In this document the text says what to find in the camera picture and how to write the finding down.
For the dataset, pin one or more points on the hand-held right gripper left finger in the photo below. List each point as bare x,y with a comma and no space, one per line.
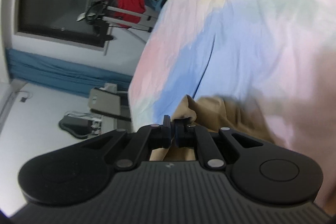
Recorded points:
168,132

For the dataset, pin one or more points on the wavy vanity mirror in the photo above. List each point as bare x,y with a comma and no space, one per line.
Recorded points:
73,125

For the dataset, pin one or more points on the grey and black chair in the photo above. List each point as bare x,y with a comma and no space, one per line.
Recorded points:
105,100

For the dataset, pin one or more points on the garment steamer stand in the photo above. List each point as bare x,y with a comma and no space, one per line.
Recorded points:
126,11

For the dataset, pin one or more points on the blue garment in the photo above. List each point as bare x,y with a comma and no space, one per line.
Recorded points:
157,5

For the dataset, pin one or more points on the white dressing table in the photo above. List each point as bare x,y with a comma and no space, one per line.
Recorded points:
113,124

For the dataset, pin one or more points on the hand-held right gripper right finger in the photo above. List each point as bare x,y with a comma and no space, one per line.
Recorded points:
178,132

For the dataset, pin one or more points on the red garment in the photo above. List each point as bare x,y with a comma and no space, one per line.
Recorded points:
131,3

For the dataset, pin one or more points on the narrow blue curtain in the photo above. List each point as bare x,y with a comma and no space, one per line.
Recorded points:
65,69

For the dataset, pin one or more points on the tan printed t-shirt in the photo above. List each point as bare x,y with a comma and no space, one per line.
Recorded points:
223,113

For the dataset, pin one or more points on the bed with pastel sheet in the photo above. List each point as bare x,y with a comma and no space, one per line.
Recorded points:
236,29

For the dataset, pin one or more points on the dark framed window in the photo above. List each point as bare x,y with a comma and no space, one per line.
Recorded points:
52,8

